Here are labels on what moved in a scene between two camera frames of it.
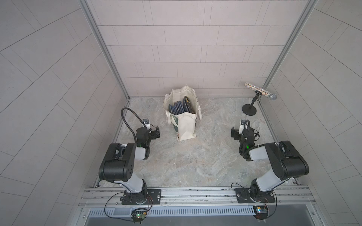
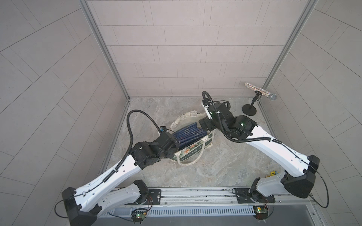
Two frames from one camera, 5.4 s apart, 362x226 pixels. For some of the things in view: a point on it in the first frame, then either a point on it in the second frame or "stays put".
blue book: [179, 108] → [187, 135]
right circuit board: [261, 212] stays put
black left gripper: [152, 133] → [171, 151]
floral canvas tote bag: [182, 110] → [193, 141]
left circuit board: [138, 214] stays put
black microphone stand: [250, 109] stays put
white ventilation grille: [234, 210] stays put
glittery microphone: [272, 96] stays put
